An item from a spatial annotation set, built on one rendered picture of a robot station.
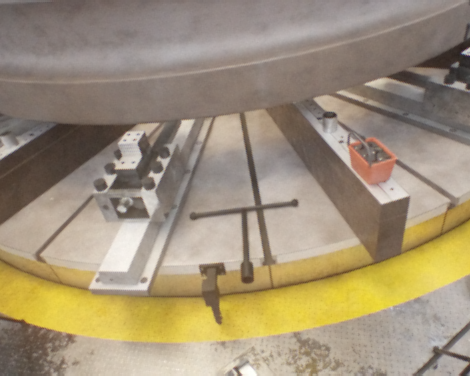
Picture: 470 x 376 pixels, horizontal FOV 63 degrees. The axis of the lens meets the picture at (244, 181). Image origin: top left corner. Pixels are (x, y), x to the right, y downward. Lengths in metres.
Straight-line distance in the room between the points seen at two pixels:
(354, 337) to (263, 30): 1.61
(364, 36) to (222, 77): 0.77
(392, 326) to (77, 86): 2.05
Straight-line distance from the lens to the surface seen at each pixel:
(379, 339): 2.14
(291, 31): 2.15
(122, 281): 2.04
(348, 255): 2.24
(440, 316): 2.27
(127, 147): 2.15
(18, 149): 2.88
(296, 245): 2.06
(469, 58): 2.77
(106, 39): 2.27
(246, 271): 1.92
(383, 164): 1.77
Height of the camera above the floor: 1.84
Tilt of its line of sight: 38 degrees down
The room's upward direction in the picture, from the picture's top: 10 degrees counter-clockwise
